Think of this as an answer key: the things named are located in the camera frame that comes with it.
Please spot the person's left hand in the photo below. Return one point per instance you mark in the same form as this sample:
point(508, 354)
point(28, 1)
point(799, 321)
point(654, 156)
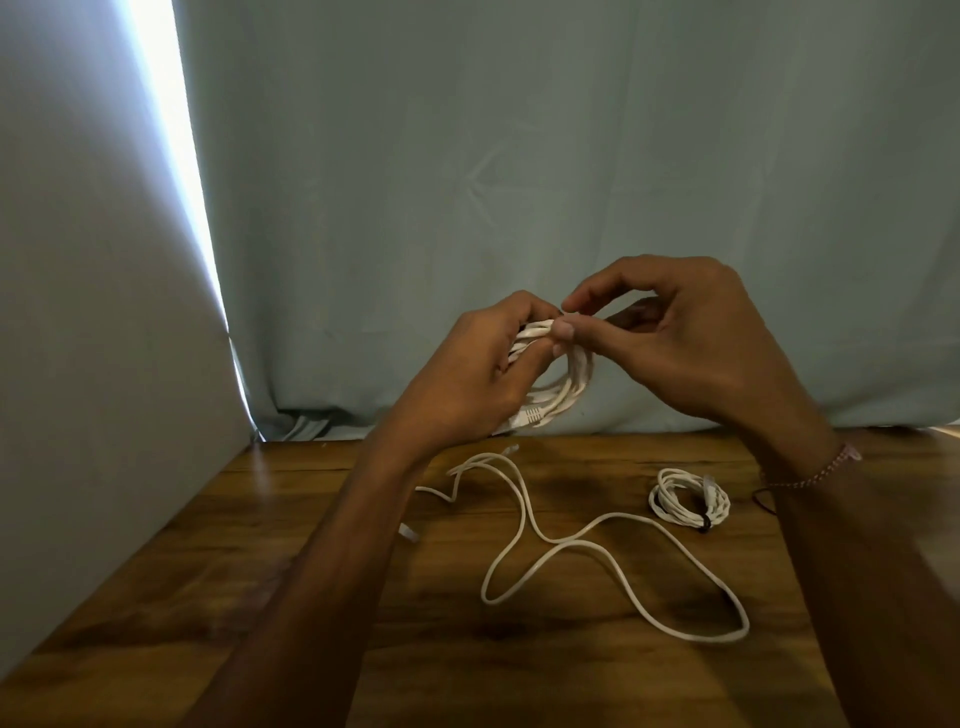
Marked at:
point(457, 375)

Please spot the person's right hand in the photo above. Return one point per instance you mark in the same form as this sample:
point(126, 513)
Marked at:
point(705, 345)

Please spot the person's left thumb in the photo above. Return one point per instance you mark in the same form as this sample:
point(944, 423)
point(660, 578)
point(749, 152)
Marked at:
point(532, 367)

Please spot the person's right thumb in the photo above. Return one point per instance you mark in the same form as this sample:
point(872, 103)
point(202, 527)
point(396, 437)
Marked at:
point(600, 343)

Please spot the person's left forearm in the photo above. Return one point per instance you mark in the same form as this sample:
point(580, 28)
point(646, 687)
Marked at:
point(322, 570)

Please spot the person's right forearm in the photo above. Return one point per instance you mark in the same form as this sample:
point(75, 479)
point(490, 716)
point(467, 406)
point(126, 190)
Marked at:
point(862, 585)

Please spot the light blue curtain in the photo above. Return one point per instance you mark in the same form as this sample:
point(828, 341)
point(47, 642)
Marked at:
point(525, 150)

